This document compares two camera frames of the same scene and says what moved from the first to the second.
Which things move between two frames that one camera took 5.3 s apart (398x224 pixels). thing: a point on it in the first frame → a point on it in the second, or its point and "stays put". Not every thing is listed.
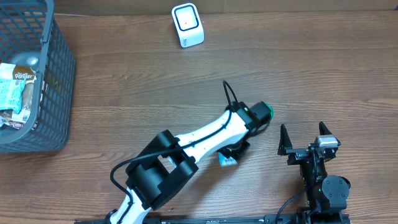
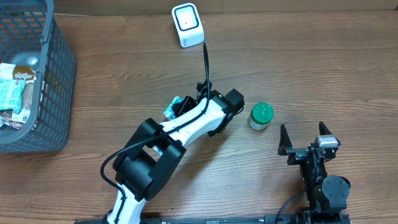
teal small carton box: (224, 161) → (168, 112)
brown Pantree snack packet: (24, 72) stays put
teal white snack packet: (10, 93) stays put
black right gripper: (302, 154) stays put
